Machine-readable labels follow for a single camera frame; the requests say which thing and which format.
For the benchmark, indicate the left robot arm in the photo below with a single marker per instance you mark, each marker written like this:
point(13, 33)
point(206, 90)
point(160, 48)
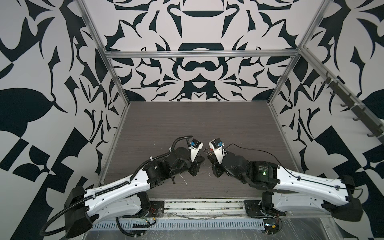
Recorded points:
point(127, 196)

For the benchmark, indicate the black wall hook rail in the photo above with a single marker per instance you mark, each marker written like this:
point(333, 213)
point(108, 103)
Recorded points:
point(351, 102)

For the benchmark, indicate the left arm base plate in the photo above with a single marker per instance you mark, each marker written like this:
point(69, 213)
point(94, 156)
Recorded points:
point(155, 209)

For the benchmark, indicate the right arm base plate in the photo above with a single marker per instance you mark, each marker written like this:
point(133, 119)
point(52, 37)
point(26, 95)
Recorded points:
point(255, 208)

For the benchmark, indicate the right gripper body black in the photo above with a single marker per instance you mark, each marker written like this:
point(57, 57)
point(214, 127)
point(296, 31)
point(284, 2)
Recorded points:
point(219, 168)

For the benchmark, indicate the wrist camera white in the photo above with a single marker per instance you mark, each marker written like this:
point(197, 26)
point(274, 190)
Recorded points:
point(195, 146)
point(217, 147)

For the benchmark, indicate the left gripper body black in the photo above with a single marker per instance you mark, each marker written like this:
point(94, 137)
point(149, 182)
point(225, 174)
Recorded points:
point(192, 166)

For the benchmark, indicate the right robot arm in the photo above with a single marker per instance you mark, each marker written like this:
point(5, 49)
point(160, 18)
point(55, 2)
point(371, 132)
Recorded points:
point(286, 190)

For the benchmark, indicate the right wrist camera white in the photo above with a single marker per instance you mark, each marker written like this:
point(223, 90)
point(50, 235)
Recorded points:
point(217, 147)

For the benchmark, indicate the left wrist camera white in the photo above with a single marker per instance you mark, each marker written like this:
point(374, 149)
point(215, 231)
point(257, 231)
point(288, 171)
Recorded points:
point(195, 146)

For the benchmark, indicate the white slotted cable duct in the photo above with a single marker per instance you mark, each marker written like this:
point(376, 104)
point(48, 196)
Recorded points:
point(187, 224)

